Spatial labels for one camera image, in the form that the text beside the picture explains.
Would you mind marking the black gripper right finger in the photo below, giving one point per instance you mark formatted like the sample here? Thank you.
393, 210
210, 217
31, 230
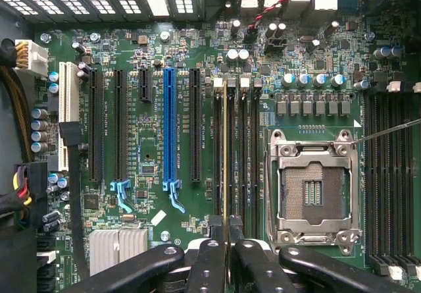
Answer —
253, 266

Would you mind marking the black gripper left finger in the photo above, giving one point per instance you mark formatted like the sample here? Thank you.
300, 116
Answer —
204, 266

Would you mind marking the black RAM slot grey latch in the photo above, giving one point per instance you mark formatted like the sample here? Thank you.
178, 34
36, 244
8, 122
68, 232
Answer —
256, 141
232, 141

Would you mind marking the black RAM slot white latch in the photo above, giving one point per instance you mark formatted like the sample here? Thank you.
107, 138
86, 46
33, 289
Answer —
217, 141
243, 141

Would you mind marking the white label sticker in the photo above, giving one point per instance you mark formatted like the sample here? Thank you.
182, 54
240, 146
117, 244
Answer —
158, 218

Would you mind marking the light blue slot retaining clip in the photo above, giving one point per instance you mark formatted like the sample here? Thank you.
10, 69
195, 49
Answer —
174, 196
121, 194

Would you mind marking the thin metal locking lever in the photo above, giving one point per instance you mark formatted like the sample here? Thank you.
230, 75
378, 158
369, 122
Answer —
385, 132
270, 187

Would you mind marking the silver finned chipset heatsink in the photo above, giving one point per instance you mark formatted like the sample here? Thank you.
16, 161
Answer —
115, 248

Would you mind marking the silver CPU socket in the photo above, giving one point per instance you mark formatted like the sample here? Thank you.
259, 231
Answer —
314, 191

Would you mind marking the long black expansion slot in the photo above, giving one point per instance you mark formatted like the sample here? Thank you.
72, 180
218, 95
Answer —
195, 125
95, 125
120, 125

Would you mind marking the green PC motherboard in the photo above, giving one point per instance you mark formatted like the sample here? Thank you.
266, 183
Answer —
144, 135

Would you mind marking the long blue expansion slot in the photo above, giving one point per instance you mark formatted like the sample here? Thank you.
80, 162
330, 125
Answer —
170, 125

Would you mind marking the short white PCI slot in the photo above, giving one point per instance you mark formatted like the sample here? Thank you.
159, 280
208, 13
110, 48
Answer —
63, 156

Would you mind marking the short black expansion slot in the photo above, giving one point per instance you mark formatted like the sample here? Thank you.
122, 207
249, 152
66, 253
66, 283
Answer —
145, 85

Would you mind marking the silver cylindrical capacitor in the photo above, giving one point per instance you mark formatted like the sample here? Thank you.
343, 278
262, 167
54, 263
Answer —
39, 136
39, 113
243, 55
319, 79
39, 147
39, 124
289, 79
304, 79
232, 55
337, 80

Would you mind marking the white PCI expansion slot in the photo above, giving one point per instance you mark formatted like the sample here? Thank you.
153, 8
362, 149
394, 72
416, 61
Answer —
69, 92

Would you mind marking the dark grey PC case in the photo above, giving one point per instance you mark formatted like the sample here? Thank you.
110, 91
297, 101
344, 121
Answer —
16, 19

